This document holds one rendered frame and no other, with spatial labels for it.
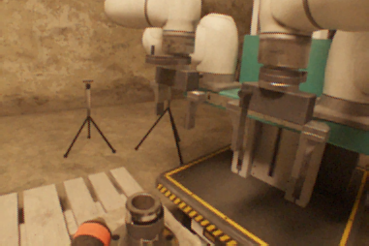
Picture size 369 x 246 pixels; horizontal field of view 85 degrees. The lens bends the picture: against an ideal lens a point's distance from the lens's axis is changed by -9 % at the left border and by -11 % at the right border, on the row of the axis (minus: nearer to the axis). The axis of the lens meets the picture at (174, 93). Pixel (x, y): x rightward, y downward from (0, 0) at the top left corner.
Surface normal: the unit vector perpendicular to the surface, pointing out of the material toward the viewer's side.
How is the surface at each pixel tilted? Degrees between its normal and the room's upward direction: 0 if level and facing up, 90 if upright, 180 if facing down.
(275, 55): 90
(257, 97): 90
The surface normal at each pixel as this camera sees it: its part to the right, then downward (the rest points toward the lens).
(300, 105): -0.75, 0.09
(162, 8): -0.49, 0.18
